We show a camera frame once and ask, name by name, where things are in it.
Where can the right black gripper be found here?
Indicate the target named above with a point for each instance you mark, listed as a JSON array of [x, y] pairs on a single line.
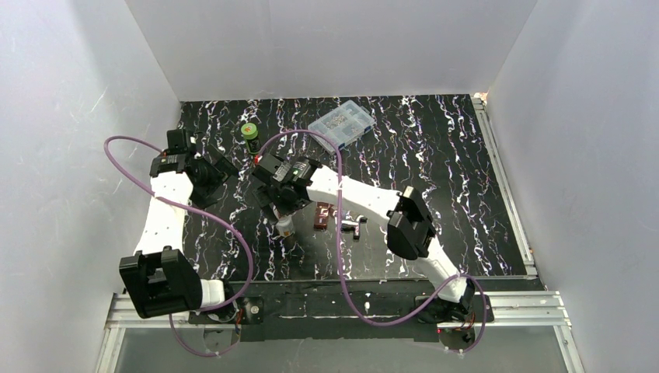
[[269, 194]]

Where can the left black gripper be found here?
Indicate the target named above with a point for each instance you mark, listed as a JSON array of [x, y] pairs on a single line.
[[217, 168]]

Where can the white pill bottle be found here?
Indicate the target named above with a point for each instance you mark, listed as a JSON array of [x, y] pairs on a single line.
[[284, 225]]

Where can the red weekly pill organizer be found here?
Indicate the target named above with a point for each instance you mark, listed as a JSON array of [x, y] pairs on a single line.
[[322, 215]]

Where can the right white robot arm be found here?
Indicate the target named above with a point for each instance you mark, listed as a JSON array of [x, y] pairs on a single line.
[[410, 232]]

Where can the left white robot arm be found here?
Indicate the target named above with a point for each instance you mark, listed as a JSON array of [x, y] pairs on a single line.
[[157, 276]]

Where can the green capped dark bottle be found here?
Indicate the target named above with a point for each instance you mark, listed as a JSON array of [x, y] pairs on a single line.
[[250, 133]]

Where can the chrome metal faucet fitting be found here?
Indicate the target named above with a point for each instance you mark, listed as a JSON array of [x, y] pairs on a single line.
[[354, 227]]

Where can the clear plastic compartment box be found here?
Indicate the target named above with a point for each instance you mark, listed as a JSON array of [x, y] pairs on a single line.
[[342, 126]]

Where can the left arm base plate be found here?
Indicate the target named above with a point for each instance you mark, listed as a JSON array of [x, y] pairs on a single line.
[[223, 327]]

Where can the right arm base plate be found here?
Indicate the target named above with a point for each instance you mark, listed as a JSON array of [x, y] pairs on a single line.
[[458, 327]]

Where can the aluminium frame rail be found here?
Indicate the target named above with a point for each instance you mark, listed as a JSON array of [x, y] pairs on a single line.
[[510, 308]]

